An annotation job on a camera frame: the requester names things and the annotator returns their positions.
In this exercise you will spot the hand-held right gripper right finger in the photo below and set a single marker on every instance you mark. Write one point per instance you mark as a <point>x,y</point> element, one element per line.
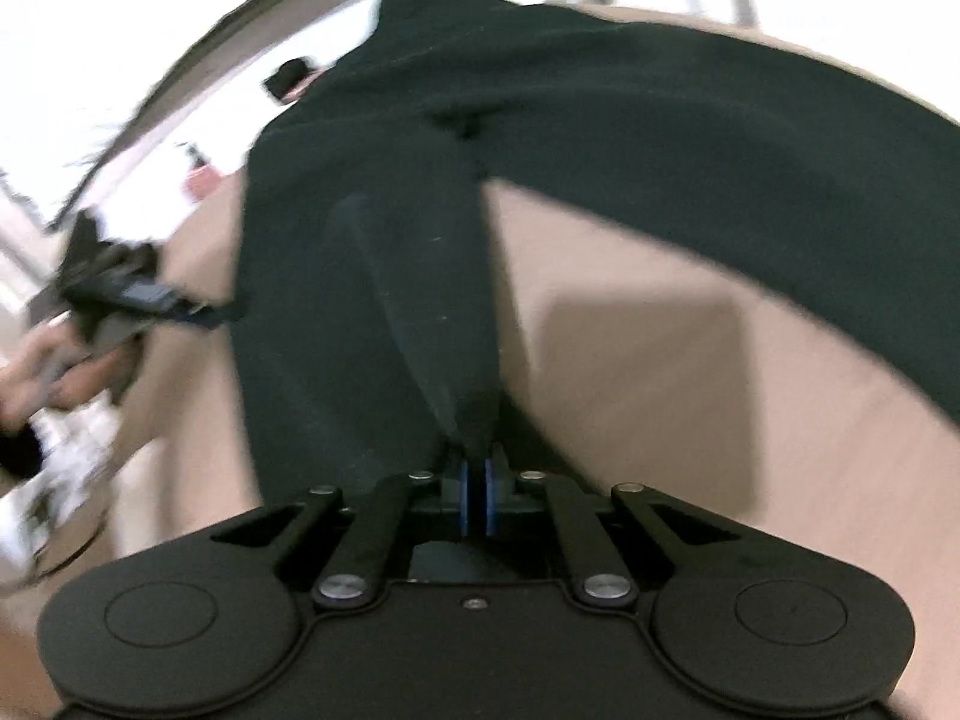
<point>495,499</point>

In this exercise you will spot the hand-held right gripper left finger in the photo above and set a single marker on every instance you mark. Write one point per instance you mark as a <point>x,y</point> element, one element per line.
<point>465,499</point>

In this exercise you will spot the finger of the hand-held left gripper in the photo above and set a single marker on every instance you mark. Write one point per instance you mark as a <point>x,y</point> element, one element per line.
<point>180,307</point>

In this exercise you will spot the black pants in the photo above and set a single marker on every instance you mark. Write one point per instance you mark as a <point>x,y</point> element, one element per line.
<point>600,127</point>

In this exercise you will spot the person's left hand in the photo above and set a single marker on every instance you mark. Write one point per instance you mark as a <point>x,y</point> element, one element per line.
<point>67,382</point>

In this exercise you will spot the white printed cloth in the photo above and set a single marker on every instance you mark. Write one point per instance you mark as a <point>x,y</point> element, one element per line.
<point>67,465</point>

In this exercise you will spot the small black object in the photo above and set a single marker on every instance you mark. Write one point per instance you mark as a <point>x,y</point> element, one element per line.
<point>289,79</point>

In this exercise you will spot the brown wooden rail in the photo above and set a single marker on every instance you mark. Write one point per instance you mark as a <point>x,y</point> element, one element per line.
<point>210,67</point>

